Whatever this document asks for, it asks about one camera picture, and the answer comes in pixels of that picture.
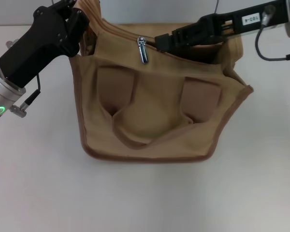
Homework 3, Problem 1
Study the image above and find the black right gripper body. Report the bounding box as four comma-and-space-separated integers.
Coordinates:
219, 0, 288, 42

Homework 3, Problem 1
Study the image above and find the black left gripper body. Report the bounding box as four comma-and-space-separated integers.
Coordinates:
0, 6, 84, 89

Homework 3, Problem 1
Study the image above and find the silver zipper pull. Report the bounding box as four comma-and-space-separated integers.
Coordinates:
137, 36, 150, 65

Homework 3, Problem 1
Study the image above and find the khaki canvas food bag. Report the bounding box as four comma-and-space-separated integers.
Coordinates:
69, 0, 254, 165

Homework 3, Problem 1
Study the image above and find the right gripper dark cable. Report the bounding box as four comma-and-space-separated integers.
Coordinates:
254, 4, 290, 63

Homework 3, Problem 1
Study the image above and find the left gripper cable with connector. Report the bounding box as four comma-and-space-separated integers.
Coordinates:
10, 72, 43, 118

